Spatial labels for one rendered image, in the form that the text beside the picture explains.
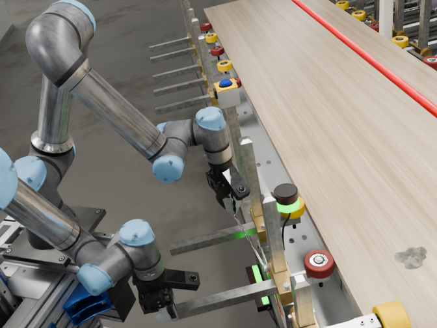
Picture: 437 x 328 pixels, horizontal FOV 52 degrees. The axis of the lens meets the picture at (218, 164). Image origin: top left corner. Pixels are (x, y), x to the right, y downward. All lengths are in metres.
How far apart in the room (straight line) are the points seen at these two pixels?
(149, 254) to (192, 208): 1.86
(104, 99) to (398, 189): 0.93
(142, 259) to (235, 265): 1.46
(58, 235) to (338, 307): 0.89
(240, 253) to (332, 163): 1.12
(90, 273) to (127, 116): 0.36
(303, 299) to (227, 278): 1.50
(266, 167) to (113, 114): 1.15
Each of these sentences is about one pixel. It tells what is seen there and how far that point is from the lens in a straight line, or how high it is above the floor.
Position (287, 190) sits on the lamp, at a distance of 1.12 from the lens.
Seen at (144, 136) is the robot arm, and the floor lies 1.33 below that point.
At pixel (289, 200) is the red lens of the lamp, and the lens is 1.11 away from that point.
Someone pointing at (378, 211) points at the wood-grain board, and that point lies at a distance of 1.41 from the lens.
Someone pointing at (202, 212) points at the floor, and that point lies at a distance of 2.88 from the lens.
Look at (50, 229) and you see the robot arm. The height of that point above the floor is 1.24.
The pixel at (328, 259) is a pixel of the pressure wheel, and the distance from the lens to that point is 1.26.
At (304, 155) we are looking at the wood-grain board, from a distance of 1.65.
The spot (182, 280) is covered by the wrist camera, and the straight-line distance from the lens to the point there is 1.19.
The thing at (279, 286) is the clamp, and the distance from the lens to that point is 1.26.
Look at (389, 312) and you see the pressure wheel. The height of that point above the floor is 0.98.
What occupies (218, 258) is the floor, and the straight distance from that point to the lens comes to 2.57.
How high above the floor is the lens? 1.85
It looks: 35 degrees down
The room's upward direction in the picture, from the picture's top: 13 degrees counter-clockwise
